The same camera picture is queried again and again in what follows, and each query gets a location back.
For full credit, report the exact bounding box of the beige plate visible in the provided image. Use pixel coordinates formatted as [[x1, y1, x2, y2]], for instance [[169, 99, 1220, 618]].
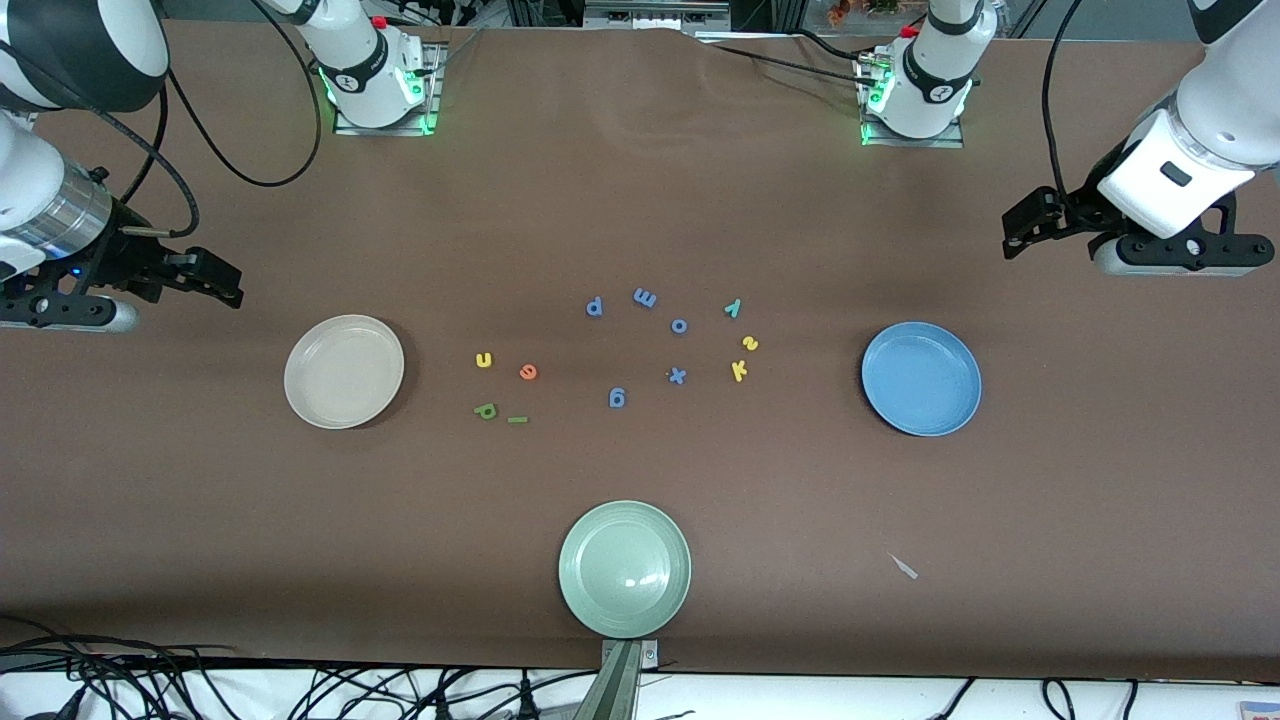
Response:
[[284, 314, 406, 431]]

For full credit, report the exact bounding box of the blue plate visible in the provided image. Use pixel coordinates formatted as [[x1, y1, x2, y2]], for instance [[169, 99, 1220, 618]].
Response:
[[861, 321, 983, 438]]

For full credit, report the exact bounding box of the brown table cover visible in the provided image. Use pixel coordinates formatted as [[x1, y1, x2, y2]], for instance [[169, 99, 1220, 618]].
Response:
[[0, 18, 1280, 683]]

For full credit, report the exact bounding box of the green plate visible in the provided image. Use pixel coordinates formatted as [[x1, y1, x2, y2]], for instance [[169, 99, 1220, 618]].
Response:
[[558, 500, 693, 640]]

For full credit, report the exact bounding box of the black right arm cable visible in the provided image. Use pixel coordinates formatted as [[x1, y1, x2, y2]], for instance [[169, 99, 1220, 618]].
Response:
[[90, 0, 323, 239]]

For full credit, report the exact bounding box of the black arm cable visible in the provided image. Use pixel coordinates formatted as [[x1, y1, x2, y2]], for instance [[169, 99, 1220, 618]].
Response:
[[1040, 0, 1086, 201], [90, 0, 323, 239]]

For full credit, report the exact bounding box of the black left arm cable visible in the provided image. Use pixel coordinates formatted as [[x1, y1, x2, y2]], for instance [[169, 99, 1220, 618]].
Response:
[[1040, 0, 1086, 201]]

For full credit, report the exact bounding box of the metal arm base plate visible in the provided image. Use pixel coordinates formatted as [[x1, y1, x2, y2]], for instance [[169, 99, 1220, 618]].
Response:
[[860, 50, 967, 150], [333, 42, 443, 137]]

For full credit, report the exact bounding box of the black table cable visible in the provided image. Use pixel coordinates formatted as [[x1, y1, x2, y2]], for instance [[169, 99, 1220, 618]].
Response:
[[695, 28, 881, 91]]

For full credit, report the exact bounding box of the tangled black cable bundle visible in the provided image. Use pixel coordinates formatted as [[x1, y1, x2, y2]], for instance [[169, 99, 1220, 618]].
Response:
[[0, 615, 701, 720]]

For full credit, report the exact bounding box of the aluminium frame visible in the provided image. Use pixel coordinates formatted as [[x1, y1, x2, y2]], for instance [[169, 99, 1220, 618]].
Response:
[[583, 0, 733, 37]]

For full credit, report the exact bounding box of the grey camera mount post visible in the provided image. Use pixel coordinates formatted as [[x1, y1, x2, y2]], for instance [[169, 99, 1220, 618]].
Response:
[[574, 638, 661, 720]]

